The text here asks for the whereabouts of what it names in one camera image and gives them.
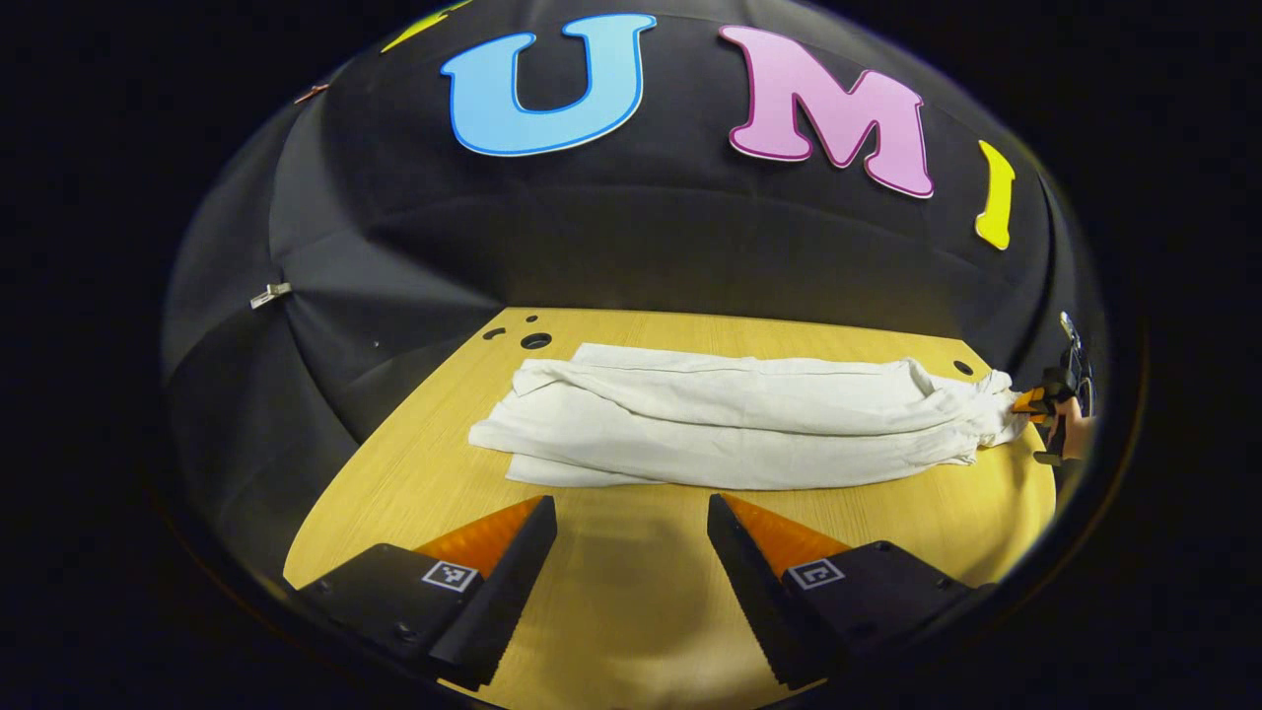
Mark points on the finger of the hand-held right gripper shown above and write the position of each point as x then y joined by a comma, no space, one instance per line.
1028,401

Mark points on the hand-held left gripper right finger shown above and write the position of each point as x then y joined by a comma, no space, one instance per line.
749,582

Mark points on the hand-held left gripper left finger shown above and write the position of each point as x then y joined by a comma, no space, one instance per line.
513,582

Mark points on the white jeans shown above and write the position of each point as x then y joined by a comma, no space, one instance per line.
739,424

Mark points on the black backdrop cloth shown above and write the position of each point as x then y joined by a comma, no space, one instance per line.
690,247

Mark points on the silver clip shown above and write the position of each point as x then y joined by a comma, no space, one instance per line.
269,294

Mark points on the red clip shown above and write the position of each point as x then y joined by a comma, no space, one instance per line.
311,94

